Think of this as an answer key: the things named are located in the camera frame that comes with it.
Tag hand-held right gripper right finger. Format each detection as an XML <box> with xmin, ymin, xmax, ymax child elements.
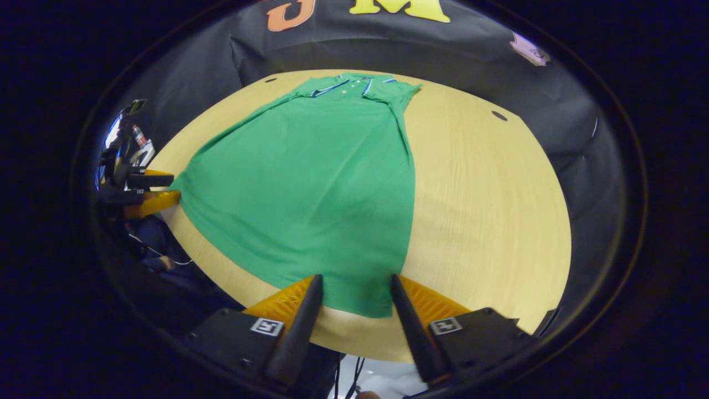
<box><xmin>391</xmin><ymin>273</ymin><xmax>536</xmax><ymax>388</ymax></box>

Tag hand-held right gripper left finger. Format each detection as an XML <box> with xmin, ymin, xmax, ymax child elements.
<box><xmin>186</xmin><ymin>273</ymin><xmax>325</xmax><ymax>388</ymax></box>

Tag green T-shirt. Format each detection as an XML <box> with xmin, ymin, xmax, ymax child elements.
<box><xmin>169</xmin><ymin>72</ymin><xmax>423</xmax><ymax>319</ymax></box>

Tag person's dark trousers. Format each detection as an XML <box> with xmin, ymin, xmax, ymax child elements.
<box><xmin>125</xmin><ymin>213</ymin><xmax>197</xmax><ymax>290</ymax></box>

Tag thin white cable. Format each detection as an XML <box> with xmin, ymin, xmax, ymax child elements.
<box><xmin>127</xmin><ymin>232</ymin><xmax>194</xmax><ymax>267</ymax></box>

